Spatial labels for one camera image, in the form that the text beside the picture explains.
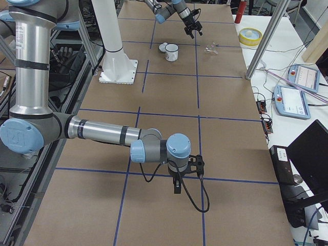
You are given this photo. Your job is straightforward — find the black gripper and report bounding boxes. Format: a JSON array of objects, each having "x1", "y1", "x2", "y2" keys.
[{"x1": 183, "y1": 15, "x2": 202, "y2": 39}]

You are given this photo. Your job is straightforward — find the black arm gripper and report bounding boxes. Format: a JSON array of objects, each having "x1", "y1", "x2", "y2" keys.
[{"x1": 168, "y1": 164, "x2": 188, "y2": 194}]

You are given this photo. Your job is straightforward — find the clear plastic funnel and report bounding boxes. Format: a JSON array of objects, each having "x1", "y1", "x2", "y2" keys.
[{"x1": 204, "y1": 43, "x2": 218, "y2": 54}]

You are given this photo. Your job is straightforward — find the white enamel cup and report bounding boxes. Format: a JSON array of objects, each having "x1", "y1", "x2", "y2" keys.
[{"x1": 165, "y1": 44, "x2": 179, "y2": 62}]

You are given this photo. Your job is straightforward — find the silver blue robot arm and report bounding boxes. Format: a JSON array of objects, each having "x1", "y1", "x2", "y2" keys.
[
  {"x1": 142, "y1": 0, "x2": 202, "y2": 39},
  {"x1": 1, "y1": 1, "x2": 204, "y2": 193}
]

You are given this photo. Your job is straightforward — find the white cup lid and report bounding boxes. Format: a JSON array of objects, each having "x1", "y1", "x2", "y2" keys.
[{"x1": 158, "y1": 43, "x2": 168, "y2": 53}]

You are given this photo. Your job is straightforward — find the red bottle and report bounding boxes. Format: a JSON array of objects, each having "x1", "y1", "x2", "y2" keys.
[{"x1": 234, "y1": 0, "x2": 247, "y2": 24}]

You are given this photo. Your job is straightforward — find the yellow tape roll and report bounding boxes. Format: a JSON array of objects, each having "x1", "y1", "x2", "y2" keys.
[{"x1": 238, "y1": 27, "x2": 263, "y2": 46}]

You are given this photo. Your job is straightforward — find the lower blue teach pendant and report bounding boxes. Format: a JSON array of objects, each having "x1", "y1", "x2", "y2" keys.
[{"x1": 273, "y1": 85, "x2": 311, "y2": 119}]

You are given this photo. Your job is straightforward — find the blue teach pendant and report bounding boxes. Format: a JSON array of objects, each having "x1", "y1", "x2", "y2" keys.
[
  {"x1": 288, "y1": 65, "x2": 320, "y2": 93},
  {"x1": 273, "y1": 85, "x2": 311, "y2": 119}
]

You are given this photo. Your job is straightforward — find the upper blue teach pendant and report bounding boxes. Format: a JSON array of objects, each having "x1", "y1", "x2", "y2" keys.
[{"x1": 288, "y1": 65, "x2": 320, "y2": 93}]

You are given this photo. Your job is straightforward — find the black laptop computer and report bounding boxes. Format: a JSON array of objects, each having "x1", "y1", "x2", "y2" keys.
[{"x1": 269, "y1": 119, "x2": 327, "y2": 230}]

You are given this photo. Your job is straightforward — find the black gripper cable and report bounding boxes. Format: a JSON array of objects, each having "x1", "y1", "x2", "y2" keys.
[{"x1": 139, "y1": 162, "x2": 211, "y2": 213}]

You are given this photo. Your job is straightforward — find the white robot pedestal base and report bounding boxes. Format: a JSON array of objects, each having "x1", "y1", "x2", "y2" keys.
[{"x1": 92, "y1": 0, "x2": 138, "y2": 85}]

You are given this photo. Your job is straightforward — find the aluminium frame post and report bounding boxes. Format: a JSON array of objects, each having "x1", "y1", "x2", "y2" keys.
[{"x1": 245, "y1": 0, "x2": 291, "y2": 80}]

